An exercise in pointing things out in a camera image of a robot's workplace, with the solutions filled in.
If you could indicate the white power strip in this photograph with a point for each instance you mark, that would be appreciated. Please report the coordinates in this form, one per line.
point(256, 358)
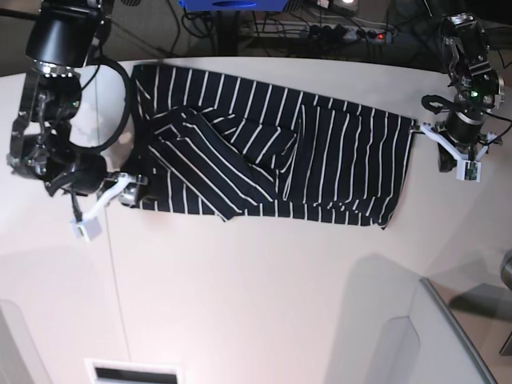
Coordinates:
point(328, 32)

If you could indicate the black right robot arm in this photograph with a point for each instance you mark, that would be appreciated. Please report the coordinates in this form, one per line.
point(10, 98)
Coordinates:
point(68, 35)

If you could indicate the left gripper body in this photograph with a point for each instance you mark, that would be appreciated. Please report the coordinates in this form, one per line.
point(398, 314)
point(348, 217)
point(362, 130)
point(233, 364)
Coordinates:
point(463, 128)

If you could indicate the navy white striped t-shirt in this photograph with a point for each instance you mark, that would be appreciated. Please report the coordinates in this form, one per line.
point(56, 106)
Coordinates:
point(218, 144)

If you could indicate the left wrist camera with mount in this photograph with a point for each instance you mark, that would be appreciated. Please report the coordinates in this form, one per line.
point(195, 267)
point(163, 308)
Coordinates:
point(469, 158)

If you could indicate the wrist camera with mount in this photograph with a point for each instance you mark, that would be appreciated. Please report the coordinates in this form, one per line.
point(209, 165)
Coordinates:
point(87, 225)
point(469, 158)

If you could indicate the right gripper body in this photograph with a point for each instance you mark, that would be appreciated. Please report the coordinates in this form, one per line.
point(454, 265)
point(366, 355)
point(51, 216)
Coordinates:
point(84, 176)

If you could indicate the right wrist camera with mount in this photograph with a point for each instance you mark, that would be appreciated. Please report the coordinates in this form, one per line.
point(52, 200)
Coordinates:
point(87, 225)

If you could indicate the blue box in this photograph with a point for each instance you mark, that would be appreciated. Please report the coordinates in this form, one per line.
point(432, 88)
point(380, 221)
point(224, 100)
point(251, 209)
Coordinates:
point(233, 5)

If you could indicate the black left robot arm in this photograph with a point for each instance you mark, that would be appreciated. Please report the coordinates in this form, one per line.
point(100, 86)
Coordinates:
point(479, 88)

